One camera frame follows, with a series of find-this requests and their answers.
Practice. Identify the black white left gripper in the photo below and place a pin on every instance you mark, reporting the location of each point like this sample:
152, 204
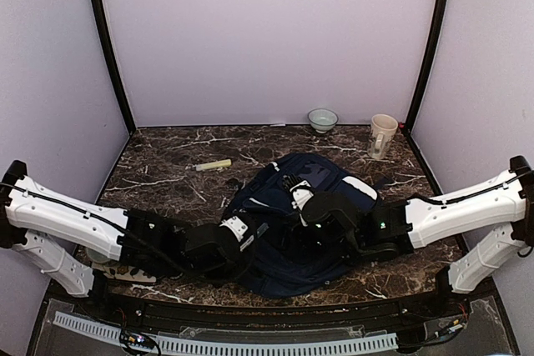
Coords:
225, 273

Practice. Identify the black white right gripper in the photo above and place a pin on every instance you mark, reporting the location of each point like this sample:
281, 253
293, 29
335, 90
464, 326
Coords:
299, 211

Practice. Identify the navy blue student backpack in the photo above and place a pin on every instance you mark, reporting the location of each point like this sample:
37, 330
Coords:
281, 267

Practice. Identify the yellow highlighter pen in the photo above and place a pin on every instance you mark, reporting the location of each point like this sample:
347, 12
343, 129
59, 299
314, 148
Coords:
213, 165

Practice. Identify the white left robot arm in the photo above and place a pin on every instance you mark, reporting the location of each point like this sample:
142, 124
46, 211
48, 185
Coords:
33, 218

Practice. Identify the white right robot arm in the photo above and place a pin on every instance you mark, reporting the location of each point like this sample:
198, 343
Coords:
504, 202

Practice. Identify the small celadon bowl at back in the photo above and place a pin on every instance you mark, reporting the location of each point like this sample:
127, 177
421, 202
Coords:
322, 120

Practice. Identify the floral square plate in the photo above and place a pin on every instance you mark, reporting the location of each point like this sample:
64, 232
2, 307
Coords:
124, 273

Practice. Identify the cream coral pattern mug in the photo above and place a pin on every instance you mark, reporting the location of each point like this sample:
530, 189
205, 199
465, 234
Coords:
382, 130

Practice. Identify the celadon cup on plate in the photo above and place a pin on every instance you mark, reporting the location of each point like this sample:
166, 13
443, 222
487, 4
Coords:
97, 257

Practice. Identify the white slotted cable duct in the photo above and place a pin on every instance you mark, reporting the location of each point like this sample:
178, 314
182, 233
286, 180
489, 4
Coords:
226, 344

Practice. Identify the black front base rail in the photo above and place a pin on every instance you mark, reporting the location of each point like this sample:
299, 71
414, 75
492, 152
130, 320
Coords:
155, 315

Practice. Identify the black enclosure corner post right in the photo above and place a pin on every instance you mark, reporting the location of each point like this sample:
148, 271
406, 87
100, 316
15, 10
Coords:
434, 34

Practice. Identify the black enclosure corner post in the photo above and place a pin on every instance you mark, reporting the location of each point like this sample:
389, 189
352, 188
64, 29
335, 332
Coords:
105, 39
434, 34

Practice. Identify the black enclosure corner post left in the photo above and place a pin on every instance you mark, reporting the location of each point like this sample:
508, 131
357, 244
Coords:
105, 39

